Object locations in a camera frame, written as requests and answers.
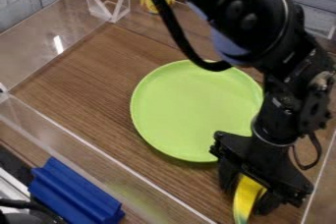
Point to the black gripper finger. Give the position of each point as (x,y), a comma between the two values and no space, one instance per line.
(228,176)
(268,202)

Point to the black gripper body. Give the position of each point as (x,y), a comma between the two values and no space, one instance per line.
(265,163)

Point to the yellow banana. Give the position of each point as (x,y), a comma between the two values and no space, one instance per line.
(246,194)

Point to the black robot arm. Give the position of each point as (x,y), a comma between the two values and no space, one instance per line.
(260,34)

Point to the green plate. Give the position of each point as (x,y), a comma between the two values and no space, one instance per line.
(182,103)

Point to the blue plastic clamp block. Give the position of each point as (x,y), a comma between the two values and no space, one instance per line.
(66,193)

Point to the clear acrylic enclosure wall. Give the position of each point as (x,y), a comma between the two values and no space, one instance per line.
(70,63)

